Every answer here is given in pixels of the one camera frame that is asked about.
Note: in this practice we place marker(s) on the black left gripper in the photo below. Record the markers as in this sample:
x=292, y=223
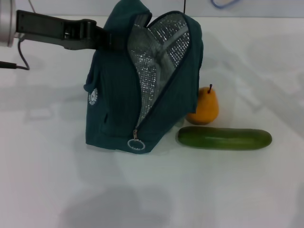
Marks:
x=47, y=29

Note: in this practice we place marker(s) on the teal insulated lunch bag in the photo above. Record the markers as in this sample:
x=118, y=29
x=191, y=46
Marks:
x=114, y=95

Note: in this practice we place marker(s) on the green cucumber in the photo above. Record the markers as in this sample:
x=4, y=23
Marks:
x=225, y=139

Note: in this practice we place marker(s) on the clear blue-rimmed food container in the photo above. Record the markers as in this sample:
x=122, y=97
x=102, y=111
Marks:
x=223, y=2

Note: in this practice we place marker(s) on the orange pear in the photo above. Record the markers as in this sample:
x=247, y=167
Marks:
x=206, y=107

